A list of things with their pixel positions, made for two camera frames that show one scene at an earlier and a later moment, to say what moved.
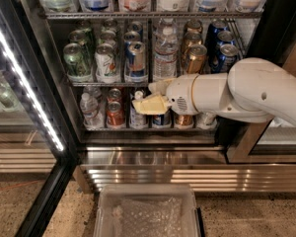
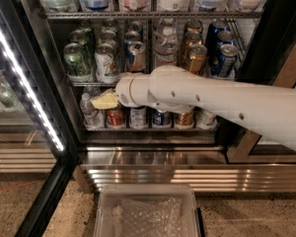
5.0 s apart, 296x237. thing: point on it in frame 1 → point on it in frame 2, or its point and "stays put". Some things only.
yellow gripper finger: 160,87 → 129,75
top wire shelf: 93,14 stays put
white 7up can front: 106,63 stays put
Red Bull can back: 136,27 stays put
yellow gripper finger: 152,105 → 104,102
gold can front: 195,63 stays put
